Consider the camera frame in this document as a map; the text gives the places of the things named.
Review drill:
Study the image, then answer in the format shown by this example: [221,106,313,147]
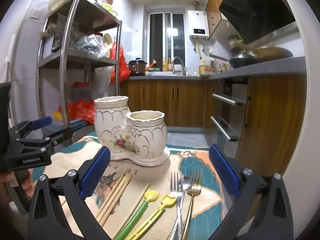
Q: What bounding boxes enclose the white water heater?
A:
[187,10,210,40]

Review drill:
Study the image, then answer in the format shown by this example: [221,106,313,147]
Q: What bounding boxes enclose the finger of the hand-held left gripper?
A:
[9,116,53,138]
[15,127,74,153]

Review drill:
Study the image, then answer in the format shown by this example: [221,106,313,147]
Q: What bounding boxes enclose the green-handled yellow spoon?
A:
[112,189,160,240]

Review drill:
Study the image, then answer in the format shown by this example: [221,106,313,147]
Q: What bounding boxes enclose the red-lidded plastic container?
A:
[73,82,90,103]

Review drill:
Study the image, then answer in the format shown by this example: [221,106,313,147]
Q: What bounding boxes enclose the yellow plastic spoon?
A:
[125,194,177,240]

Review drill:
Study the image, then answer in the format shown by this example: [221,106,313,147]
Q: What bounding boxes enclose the wooden wall cabinets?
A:
[205,0,238,39]

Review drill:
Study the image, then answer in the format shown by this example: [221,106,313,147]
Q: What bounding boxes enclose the chrome faucet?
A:
[172,57,187,76]

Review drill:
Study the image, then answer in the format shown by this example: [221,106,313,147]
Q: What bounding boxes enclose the black wok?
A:
[209,54,258,69]

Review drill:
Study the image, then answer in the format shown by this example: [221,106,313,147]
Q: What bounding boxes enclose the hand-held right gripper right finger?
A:
[207,144,294,240]

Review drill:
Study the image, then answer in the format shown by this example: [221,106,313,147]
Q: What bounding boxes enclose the printed tablecloth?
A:
[32,135,240,240]

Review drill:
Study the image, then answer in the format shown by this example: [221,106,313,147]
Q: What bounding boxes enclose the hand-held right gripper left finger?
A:
[27,146,112,240]

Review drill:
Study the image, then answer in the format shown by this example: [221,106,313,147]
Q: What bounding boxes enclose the sliding window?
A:
[147,11,187,72]

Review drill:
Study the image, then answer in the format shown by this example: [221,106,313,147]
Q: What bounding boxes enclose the grey kitchen countertop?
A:
[129,56,307,82]

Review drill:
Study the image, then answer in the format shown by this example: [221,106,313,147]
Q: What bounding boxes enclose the person's left hand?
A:
[0,169,35,198]

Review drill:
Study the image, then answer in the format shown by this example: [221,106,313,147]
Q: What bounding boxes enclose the large yellow oil bottle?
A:
[199,60,209,76]

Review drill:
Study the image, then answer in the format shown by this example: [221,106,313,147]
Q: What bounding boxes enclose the hanging red plastic bag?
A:
[110,40,130,83]

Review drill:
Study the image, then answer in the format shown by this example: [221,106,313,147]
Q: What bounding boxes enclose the brown frying pan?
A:
[231,41,293,59]

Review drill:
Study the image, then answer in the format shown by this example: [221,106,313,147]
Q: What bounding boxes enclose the dark red rice cooker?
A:
[128,58,146,77]

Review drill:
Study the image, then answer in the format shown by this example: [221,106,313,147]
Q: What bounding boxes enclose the gold fork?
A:
[181,169,203,240]

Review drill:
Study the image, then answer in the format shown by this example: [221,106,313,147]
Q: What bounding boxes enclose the wooden base cabinets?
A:
[120,75,307,178]

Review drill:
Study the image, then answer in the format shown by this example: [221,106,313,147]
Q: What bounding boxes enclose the cream ceramic double utensil holder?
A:
[94,96,171,167]

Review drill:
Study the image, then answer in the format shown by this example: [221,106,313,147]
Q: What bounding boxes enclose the crumpled red plastic bag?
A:
[59,99,97,125]

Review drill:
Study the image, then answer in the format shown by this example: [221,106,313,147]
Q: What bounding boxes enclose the crumpled grey plastic bag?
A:
[72,35,108,58]

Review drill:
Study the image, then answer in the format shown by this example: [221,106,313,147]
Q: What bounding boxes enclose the metal shelf rack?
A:
[35,0,123,147]

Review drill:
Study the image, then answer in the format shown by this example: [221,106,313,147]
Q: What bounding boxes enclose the black range hood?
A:
[219,0,299,44]

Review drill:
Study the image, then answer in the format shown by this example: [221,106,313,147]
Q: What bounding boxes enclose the white plastic bag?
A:
[94,66,113,96]

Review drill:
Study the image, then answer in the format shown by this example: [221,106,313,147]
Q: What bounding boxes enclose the built-in steel oven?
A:
[210,77,250,143]

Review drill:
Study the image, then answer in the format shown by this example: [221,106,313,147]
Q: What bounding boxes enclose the silver fork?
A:
[168,172,184,240]

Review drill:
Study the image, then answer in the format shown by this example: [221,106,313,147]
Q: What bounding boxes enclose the silver spoon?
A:
[175,176,193,240]

